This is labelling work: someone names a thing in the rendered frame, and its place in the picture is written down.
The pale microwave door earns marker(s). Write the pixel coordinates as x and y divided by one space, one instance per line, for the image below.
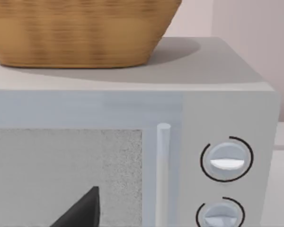
61 113

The pale microwave oven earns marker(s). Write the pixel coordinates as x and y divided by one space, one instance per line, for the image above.
227 106

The woven wicker basket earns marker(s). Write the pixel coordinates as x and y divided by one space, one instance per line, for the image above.
73 33

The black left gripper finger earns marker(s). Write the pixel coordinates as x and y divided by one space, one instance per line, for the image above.
86 208

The pale round microwave knob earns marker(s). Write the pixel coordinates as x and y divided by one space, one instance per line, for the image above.
221 215
226 159

